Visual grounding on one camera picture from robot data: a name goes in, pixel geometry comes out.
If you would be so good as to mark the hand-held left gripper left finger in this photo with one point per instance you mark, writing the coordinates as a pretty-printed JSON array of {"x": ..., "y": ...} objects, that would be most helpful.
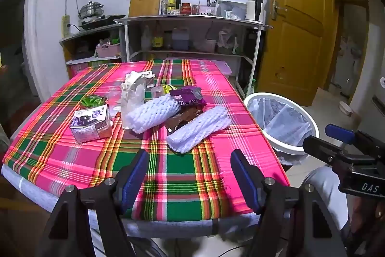
[{"x": 137, "y": 175}]

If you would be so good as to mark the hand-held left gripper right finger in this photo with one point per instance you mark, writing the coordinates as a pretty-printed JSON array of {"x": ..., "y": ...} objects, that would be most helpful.
[{"x": 245, "y": 181}]

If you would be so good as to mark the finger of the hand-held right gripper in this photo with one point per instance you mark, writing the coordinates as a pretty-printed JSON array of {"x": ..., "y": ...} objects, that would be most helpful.
[
  {"x": 340, "y": 133},
  {"x": 318, "y": 148}
]

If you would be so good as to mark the white round trash bin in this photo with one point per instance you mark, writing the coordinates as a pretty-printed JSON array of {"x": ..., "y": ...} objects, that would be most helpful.
[{"x": 287, "y": 149}]

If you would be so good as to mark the clear bin liner bag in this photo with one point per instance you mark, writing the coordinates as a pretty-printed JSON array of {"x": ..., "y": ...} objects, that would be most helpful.
[{"x": 279, "y": 121}]

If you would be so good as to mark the white foam net sleeve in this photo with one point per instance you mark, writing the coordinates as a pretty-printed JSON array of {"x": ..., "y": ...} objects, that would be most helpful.
[
  {"x": 150, "y": 115},
  {"x": 198, "y": 129}
]

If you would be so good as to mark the brown wrapper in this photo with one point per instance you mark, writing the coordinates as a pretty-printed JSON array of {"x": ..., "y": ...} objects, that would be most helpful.
[{"x": 177, "y": 123}]

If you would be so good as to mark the purple printed milk carton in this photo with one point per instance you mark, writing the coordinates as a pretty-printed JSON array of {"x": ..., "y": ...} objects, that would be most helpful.
[{"x": 90, "y": 124}]

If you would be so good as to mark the clear wrapper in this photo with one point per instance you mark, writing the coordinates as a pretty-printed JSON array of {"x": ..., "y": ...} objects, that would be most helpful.
[{"x": 113, "y": 106}]

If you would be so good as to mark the white paper bag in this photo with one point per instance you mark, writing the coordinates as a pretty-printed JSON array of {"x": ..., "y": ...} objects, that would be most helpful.
[{"x": 132, "y": 100}]

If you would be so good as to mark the small clear plastic cup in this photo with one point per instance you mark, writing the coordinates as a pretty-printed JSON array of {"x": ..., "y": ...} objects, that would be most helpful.
[{"x": 157, "y": 92}]

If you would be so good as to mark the green leafy wrapper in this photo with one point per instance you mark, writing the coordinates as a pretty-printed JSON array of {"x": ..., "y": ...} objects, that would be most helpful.
[{"x": 93, "y": 101}]

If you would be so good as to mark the yellow green packet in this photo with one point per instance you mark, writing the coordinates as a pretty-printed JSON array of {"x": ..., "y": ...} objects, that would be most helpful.
[{"x": 167, "y": 89}]

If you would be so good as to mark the purple snack packet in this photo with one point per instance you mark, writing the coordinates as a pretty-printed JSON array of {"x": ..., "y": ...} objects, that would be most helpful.
[{"x": 186, "y": 96}]

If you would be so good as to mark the person's right hand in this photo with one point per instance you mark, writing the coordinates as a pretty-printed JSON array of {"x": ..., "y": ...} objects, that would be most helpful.
[{"x": 365, "y": 214}]

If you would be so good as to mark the white floor bowl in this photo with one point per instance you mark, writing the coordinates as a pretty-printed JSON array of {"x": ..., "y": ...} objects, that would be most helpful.
[{"x": 346, "y": 109}]

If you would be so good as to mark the person's grey trouser leg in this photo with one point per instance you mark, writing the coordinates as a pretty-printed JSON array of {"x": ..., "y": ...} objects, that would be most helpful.
[{"x": 326, "y": 184}]

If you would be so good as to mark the pink green plaid tablecloth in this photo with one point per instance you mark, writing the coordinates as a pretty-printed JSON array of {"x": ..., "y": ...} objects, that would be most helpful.
[{"x": 180, "y": 178}]

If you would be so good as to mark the green bottle with white label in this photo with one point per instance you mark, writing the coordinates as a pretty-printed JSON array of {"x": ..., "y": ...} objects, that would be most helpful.
[{"x": 251, "y": 90}]

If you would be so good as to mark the wooden door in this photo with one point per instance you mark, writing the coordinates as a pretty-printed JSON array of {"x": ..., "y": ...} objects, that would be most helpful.
[{"x": 297, "y": 34}]

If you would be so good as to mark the storage box with pink lid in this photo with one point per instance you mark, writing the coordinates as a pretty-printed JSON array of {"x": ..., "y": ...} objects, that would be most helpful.
[{"x": 224, "y": 68}]

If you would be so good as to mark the colourful cartons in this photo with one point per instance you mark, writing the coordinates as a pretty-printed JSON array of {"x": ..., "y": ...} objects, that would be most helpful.
[{"x": 78, "y": 70}]

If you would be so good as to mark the pink plastic basket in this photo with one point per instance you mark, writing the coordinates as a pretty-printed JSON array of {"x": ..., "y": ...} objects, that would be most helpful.
[{"x": 108, "y": 50}]

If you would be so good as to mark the dark bottle with yellow label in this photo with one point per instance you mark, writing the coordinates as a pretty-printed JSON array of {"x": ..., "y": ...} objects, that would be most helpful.
[{"x": 157, "y": 40}]

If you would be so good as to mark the tall clear plastic bottle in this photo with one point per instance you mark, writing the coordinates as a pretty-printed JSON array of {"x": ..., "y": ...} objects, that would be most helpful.
[{"x": 146, "y": 38}]

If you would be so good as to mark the pink plastic pot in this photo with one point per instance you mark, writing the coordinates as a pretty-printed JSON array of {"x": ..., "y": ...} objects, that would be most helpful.
[{"x": 206, "y": 46}]

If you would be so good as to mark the low side shelf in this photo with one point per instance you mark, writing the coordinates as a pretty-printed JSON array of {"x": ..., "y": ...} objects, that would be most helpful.
[{"x": 68, "y": 52}]

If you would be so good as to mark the crumpled plastic bags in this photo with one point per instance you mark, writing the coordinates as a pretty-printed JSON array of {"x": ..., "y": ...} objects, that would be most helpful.
[{"x": 227, "y": 40}]

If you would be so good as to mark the purple grey jerry can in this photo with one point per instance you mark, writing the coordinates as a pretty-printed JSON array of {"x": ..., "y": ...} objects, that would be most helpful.
[{"x": 180, "y": 40}]

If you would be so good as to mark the black electric kettle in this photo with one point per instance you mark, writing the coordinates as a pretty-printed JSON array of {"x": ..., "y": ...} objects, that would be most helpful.
[{"x": 259, "y": 7}]

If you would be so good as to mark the white thermos jug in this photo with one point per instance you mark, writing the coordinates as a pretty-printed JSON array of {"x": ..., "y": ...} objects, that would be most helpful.
[{"x": 250, "y": 10}]

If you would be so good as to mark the black induction cooker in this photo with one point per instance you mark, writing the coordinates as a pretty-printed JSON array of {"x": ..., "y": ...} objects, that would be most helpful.
[{"x": 99, "y": 21}]

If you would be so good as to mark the clear storage container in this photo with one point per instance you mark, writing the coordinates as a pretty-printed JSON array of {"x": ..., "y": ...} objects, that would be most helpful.
[{"x": 237, "y": 8}]

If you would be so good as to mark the small white cup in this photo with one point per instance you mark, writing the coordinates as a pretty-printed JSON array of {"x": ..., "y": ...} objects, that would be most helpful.
[{"x": 227, "y": 14}]

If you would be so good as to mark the white metal shelf rack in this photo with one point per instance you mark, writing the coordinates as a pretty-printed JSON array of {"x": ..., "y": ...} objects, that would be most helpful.
[{"x": 180, "y": 17}]

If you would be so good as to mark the yellow power strip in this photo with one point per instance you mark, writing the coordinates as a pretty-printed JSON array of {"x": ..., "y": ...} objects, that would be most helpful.
[{"x": 65, "y": 26}]

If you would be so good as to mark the steel pot with lid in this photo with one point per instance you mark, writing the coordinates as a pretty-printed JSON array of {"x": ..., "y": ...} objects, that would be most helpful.
[{"x": 90, "y": 10}]

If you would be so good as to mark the small clear bottle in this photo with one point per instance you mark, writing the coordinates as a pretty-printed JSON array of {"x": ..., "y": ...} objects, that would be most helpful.
[{"x": 164, "y": 5}]

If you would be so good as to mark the red jar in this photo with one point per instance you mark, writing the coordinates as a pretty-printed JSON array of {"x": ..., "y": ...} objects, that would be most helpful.
[{"x": 186, "y": 8}]

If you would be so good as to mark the pink utensil holder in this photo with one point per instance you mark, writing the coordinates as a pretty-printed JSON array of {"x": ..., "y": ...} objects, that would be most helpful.
[{"x": 207, "y": 10}]

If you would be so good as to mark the small glass jar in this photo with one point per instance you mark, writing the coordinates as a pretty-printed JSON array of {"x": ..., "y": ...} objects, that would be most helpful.
[{"x": 195, "y": 9}]

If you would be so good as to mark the green capped oil bottle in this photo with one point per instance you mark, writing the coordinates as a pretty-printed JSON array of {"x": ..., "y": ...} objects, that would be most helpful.
[{"x": 171, "y": 2}]

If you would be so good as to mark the dark sauce bottle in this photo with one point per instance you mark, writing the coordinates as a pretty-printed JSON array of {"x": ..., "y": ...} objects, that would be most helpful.
[{"x": 178, "y": 1}]

